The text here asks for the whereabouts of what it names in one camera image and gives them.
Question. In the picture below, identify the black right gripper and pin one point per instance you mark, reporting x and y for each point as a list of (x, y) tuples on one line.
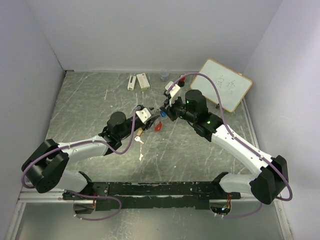
[(169, 109)]

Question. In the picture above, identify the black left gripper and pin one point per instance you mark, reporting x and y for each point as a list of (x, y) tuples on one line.
[(148, 125)]

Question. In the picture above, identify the blue key tag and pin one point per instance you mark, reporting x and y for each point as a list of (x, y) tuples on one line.
[(163, 114)]

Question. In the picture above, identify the metal key holder red handle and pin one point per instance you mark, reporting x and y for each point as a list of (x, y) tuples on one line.
[(158, 127)]

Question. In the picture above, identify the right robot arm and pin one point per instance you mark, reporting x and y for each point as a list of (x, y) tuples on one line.
[(268, 175)]

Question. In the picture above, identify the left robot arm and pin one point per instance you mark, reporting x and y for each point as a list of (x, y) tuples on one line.
[(45, 169)]

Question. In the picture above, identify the yellow key tag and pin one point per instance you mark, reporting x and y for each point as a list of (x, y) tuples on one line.
[(139, 132)]

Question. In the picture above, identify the green white staple box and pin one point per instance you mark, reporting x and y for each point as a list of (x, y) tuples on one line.
[(143, 81)]

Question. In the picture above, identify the red black stamp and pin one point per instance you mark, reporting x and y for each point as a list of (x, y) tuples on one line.
[(181, 82)]

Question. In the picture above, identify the clear jar of clips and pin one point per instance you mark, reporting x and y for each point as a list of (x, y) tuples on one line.
[(164, 75)]

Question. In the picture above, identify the white stapler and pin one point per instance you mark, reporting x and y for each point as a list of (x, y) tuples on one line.
[(131, 83)]

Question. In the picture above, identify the yellow framed whiteboard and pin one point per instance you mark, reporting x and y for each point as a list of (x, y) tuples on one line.
[(232, 86)]

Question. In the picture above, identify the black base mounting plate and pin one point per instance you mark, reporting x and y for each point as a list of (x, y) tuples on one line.
[(149, 195)]

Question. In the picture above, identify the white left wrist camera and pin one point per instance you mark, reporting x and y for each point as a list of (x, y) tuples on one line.
[(145, 114)]

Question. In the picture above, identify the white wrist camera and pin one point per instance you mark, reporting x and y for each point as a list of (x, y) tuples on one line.
[(145, 114), (173, 95)]

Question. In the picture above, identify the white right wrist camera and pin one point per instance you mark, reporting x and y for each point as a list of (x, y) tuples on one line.
[(173, 95)]

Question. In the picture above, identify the aluminium rail frame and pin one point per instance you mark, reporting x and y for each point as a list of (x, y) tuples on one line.
[(83, 204)]

